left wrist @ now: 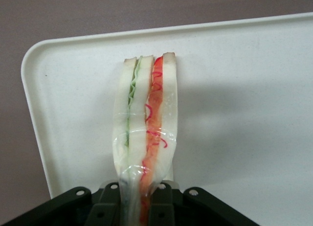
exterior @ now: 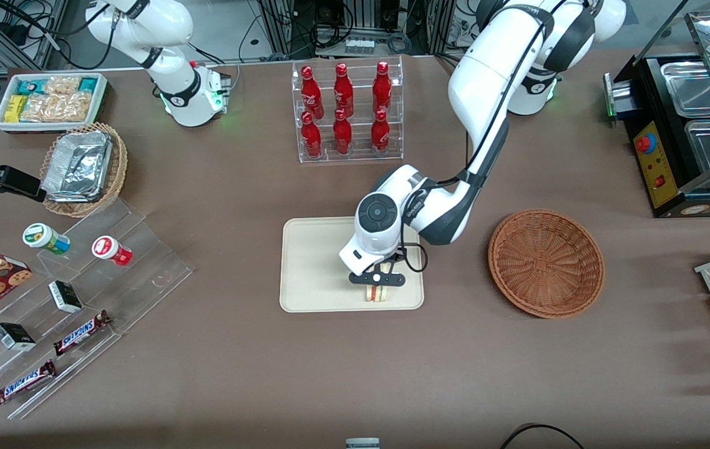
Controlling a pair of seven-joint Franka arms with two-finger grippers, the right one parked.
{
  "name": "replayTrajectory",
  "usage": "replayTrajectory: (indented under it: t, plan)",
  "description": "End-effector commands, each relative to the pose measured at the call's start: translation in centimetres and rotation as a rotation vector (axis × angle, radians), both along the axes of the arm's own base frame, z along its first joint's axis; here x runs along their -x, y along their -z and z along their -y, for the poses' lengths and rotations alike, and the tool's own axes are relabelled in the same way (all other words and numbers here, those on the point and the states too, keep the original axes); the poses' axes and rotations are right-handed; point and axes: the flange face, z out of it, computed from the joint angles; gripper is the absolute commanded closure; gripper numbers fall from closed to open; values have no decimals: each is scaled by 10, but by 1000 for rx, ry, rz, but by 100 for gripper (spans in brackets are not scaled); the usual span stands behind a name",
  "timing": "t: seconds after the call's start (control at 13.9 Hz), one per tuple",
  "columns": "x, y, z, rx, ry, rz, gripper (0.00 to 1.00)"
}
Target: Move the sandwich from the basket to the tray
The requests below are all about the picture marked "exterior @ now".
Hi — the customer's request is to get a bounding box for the green lid white cup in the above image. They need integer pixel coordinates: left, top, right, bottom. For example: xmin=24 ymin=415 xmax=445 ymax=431
xmin=22 ymin=223 xmax=71 ymax=256

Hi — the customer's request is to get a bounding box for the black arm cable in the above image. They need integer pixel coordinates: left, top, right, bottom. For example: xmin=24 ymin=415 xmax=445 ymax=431
xmin=396 ymin=3 xmax=555 ymax=275

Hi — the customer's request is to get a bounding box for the cream plastic tray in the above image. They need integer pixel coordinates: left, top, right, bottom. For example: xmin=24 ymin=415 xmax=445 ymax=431
xmin=280 ymin=216 xmax=425 ymax=313

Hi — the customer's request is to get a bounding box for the small black carton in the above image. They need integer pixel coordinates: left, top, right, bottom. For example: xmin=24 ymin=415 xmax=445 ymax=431
xmin=48 ymin=281 xmax=83 ymax=314
xmin=0 ymin=322 xmax=36 ymax=352

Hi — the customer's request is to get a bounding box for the red cola bottle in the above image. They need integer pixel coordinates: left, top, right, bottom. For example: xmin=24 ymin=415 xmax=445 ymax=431
xmin=371 ymin=109 xmax=391 ymax=153
xmin=333 ymin=108 xmax=353 ymax=155
xmin=372 ymin=60 xmax=392 ymax=114
xmin=301 ymin=65 xmax=324 ymax=116
xmin=333 ymin=62 xmax=354 ymax=114
xmin=301 ymin=111 xmax=323 ymax=158

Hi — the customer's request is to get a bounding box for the snickers chocolate bar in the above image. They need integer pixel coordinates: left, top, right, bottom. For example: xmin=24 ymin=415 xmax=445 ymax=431
xmin=0 ymin=360 xmax=57 ymax=407
xmin=52 ymin=310 xmax=112 ymax=356

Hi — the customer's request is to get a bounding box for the white plastic snack bin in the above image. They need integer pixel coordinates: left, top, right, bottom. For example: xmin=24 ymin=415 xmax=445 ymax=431
xmin=0 ymin=73 xmax=109 ymax=135

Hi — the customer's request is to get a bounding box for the stack of foil containers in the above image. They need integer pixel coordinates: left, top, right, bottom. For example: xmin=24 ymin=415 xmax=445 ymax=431
xmin=42 ymin=130 xmax=114 ymax=203

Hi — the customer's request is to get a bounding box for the black table cable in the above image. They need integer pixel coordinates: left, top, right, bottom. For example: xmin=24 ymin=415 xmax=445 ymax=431
xmin=498 ymin=423 xmax=584 ymax=449

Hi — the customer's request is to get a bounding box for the oval light wicker basket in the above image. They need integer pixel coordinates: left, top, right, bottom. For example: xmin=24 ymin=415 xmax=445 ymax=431
xmin=40 ymin=122 xmax=129 ymax=218

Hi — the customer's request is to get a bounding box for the round brown wicker basket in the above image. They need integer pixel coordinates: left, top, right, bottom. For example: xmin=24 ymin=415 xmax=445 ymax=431
xmin=488 ymin=209 xmax=605 ymax=319

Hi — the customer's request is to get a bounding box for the clear bag of puffed snacks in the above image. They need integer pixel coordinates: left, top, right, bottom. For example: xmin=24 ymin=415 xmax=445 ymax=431
xmin=20 ymin=92 xmax=93 ymax=123
xmin=43 ymin=76 xmax=81 ymax=96

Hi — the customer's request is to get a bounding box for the clear acrylic bottle rack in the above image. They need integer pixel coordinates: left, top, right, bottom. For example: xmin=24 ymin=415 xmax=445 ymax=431
xmin=291 ymin=56 xmax=404 ymax=164

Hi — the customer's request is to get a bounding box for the red lid white cup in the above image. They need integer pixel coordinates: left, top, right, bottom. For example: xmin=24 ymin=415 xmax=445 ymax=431
xmin=92 ymin=236 xmax=133 ymax=267

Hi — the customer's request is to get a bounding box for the yellow snack packet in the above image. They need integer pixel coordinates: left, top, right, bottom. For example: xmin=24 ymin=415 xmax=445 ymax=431
xmin=4 ymin=95 xmax=29 ymax=123

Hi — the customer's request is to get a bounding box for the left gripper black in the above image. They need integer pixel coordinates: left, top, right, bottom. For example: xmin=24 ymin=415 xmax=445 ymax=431
xmin=348 ymin=249 xmax=407 ymax=287

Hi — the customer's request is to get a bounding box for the clear acrylic stepped stand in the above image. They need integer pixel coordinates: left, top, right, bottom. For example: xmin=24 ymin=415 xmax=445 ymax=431
xmin=0 ymin=196 xmax=194 ymax=420

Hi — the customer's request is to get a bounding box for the black food warmer machine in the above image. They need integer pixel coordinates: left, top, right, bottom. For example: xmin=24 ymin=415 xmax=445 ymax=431
xmin=603 ymin=0 xmax=710 ymax=218

